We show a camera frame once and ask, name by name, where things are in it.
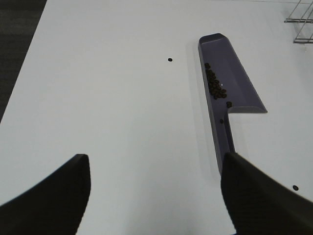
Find chrome wire rack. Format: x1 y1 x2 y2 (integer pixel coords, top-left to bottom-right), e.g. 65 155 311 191
284 0 313 45

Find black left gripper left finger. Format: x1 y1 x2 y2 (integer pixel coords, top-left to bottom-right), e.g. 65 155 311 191
0 154 91 235

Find purple dustpan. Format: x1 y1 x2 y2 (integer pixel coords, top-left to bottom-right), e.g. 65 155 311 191
198 33 267 172

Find pile of coffee beans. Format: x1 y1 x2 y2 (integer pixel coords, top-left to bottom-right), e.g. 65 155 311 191
204 62 227 108

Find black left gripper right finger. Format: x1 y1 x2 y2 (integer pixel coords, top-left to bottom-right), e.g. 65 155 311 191
221 153 313 235

